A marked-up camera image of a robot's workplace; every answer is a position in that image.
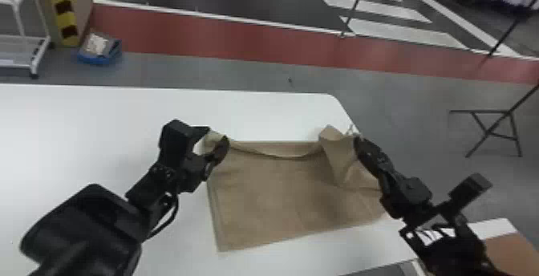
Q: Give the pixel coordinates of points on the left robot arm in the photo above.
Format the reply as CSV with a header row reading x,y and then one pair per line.
x,y
88,231

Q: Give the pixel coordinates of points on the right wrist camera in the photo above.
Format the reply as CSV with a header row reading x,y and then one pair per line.
x,y
469,191

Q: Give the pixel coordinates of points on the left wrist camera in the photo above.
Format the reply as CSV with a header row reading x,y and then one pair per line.
x,y
179,140

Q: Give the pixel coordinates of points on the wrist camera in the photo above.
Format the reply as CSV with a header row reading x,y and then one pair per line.
x,y
179,140
469,191

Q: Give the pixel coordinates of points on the beige towel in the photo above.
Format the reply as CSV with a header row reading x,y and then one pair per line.
x,y
290,197

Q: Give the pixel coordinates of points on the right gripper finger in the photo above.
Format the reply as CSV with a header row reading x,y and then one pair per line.
x,y
371,155

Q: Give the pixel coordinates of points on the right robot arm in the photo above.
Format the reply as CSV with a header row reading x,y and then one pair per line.
x,y
450,254

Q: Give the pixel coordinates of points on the yellow black striped post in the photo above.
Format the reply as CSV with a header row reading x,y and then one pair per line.
x,y
63,10

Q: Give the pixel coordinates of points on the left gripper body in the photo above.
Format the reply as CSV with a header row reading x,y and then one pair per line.
x,y
194,172

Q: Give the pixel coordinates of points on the blue basket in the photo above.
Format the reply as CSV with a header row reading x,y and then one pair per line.
x,y
99,50

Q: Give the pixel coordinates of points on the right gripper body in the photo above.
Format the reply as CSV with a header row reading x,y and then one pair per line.
x,y
404,195

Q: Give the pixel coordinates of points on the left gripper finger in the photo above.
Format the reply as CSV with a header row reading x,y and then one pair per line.
x,y
222,151

